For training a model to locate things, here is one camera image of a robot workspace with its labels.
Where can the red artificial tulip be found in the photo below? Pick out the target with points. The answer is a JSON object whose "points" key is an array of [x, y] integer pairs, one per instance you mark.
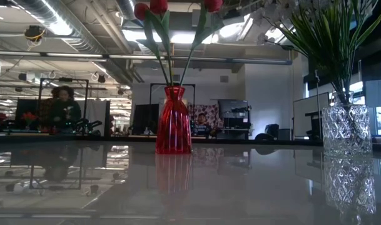
{"points": [[212, 3], [158, 4], [140, 11]]}

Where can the clear cut glass vase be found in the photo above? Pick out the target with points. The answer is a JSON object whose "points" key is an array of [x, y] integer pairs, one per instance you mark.
{"points": [[346, 131]]}

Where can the background black robot arm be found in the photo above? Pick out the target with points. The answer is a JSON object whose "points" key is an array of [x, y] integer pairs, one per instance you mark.
{"points": [[90, 123]]}

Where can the red glass vase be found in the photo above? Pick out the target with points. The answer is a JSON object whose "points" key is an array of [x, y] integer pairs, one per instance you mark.
{"points": [[174, 125]]}

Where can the person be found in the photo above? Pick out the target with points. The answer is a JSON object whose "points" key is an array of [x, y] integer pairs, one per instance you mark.
{"points": [[65, 109], [202, 123]]}

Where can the pink patterned fabric panel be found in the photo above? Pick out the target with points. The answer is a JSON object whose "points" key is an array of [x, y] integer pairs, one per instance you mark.
{"points": [[213, 112]]}

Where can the black shelf cabinet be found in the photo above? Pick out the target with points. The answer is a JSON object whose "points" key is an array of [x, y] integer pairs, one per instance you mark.
{"points": [[237, 115]]}

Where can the horizontal ceiling pipe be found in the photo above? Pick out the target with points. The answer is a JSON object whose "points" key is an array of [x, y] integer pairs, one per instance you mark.
{"points": [[240, 61]]}

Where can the ceiling light panel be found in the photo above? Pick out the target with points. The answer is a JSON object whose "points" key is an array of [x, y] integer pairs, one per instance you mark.
{"points": [[180, 37]]}

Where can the white curtain panel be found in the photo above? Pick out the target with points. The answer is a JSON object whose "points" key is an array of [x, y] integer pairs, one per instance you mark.
{"points": [[98, 112]]}

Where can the white board panel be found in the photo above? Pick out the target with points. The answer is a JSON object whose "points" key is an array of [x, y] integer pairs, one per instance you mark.
{"points": [[309, 112]]}

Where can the black equipment stand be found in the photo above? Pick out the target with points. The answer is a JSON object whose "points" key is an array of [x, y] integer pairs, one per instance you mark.
{"points": [[315, 125]]}

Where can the background red flower bunch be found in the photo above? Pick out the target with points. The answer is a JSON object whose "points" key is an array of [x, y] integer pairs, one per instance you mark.
{"points": [[29, 116]]}

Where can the black partition panel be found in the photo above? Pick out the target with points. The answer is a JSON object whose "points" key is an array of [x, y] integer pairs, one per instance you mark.
{"points": [[21, 106]]}

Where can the black yellow ceiling reel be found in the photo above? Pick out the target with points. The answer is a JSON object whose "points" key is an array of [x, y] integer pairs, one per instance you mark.
{"points": [[34, 32]]}

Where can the black ceiling camera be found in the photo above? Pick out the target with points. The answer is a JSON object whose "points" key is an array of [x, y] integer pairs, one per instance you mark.
{"points": [[287, 47]]}

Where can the silver round ceiling duct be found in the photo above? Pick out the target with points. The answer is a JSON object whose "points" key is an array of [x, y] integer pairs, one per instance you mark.
{"points": [[84, 40]]}

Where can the black metal frame stand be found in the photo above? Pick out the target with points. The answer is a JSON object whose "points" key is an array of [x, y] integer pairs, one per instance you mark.
{"points": [[65, 79]]}

